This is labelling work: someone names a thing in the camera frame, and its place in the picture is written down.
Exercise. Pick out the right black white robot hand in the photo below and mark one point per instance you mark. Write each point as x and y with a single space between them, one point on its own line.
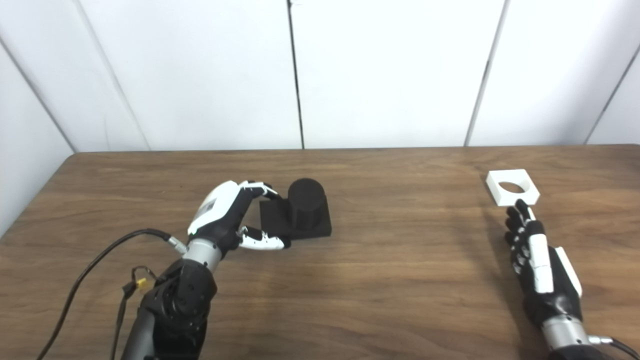
550 295

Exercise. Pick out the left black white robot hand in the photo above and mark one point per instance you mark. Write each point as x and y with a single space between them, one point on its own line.
217 210

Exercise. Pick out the black peg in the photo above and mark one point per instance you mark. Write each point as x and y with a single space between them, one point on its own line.
306 202

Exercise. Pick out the white square piece with hole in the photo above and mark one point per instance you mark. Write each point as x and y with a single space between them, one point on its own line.
497 192

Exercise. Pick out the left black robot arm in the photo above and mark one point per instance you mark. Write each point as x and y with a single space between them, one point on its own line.
180 300

